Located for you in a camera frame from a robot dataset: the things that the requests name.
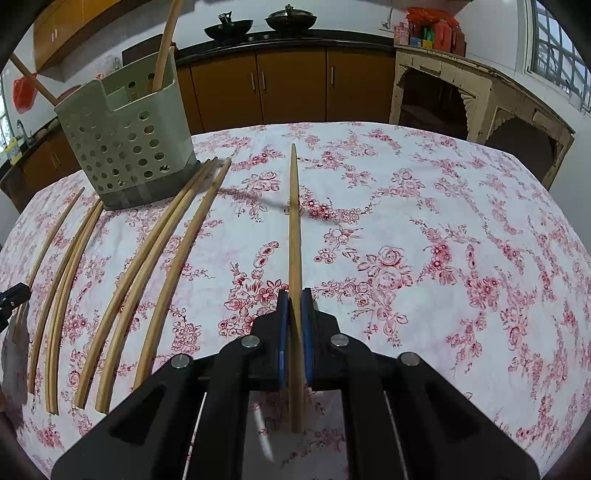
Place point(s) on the colourful snack box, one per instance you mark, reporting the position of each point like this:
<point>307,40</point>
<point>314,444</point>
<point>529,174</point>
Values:
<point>421,39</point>

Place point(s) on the orange upper kitchen cabinets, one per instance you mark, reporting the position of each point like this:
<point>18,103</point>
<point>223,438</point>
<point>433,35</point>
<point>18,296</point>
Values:
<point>78,27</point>

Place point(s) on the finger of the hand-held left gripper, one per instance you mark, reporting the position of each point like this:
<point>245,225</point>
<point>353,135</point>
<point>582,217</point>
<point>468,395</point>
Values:
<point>14,297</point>

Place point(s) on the pink snack bag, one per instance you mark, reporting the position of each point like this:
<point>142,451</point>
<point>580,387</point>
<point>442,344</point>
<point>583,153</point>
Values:
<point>400,34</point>

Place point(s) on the worn white side table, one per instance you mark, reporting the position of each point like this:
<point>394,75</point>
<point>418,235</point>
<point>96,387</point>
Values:
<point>485,78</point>

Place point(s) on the orange lower kitchen cabinets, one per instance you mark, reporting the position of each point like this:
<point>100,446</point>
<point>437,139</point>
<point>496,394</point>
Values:
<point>291,83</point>

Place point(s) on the black kitchen countertop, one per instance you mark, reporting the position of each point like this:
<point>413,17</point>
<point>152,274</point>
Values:
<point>323,36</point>

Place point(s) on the barred window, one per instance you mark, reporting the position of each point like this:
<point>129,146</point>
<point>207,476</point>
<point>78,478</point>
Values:
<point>554,46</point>

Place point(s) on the black wok with lid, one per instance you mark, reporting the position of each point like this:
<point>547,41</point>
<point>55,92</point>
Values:
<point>291,21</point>

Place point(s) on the wooden chopstick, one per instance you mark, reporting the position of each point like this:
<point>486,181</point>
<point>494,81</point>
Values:
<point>171,286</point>
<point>294,230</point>
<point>51,239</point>
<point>167,41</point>
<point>116,302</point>
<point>134,297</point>
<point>43,323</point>
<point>34,78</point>
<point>55,325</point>

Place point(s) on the grey-green perforated utensil holder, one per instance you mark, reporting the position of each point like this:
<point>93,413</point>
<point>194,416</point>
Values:
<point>129,147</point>

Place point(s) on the red hanging plastic bag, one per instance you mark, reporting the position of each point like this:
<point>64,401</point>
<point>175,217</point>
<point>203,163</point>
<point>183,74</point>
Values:
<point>23,94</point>

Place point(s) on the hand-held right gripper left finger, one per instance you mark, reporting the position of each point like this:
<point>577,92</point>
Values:
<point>284,341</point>

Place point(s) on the red gift bags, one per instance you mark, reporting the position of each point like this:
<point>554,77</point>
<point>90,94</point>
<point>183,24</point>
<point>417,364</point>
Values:
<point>445,27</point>

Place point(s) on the metal faucet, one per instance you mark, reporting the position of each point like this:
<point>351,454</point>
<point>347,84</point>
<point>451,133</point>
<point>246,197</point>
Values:
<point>21,129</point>

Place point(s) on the yellow detergent bottle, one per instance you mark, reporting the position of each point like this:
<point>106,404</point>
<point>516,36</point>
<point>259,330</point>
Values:
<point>14,150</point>

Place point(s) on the orange kitchen cabinets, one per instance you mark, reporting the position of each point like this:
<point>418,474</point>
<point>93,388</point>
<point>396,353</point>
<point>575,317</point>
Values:
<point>78,27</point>
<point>291,83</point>

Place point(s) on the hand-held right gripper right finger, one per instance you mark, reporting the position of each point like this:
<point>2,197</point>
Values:
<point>307,341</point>

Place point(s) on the red floral tablecloth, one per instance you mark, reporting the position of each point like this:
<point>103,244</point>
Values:
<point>415,207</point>

